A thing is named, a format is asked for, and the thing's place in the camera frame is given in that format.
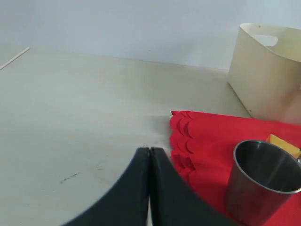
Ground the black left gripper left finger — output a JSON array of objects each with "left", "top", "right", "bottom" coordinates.
[{"left": 65, "top": 147, "right": 150, "bottom": 226}]

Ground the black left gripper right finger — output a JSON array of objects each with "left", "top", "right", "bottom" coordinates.
[{"left": 149, "top": 147, "right": 235, "bottom": 226}]

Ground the red scalloped table cloth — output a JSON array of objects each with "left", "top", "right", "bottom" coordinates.
[{"left": 170, "top": 111, "right": 301, "bottom": 226}]

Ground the stainless steel cup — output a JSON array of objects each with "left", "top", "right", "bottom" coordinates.
[{"left": 224, "top": 140, "right": 301, "bottom": 226}]

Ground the cream plastic tub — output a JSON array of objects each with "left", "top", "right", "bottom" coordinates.
[{"left": 228, "top": 23, "right": 301, "bottom": 124}]

